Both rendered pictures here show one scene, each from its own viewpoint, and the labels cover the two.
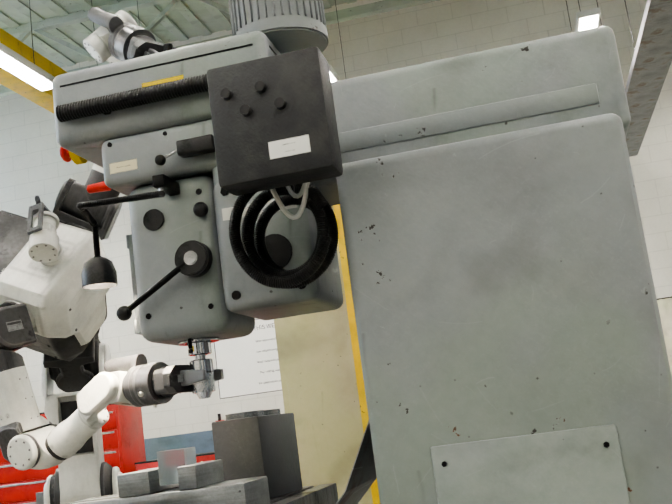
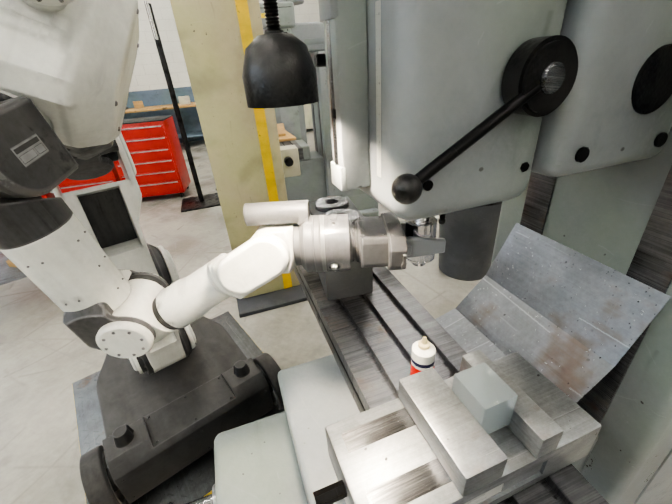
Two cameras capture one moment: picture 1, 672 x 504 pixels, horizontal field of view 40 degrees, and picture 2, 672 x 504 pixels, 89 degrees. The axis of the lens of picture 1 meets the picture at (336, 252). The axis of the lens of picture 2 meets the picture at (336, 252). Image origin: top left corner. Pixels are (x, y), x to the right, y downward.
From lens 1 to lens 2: 1.72 m
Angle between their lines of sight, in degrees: 48
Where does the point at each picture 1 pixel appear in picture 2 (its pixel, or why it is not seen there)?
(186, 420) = not seen: hidden behind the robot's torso
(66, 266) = (86, 16)
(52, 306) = (88, 101)
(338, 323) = (238, 69)
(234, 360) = not seen: hidden behind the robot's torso
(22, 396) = (93, 265)
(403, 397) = not seen: outside the picture
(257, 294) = (605, 153)
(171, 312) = (464, 177)
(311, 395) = (222, 123)
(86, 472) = (139, 265)
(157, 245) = (468, 32)
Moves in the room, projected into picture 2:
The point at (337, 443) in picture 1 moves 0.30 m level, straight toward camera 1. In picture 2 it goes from (243, 156) to (261, 165)
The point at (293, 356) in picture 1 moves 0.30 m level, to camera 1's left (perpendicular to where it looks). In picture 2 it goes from (205, 93) to (144, 99)
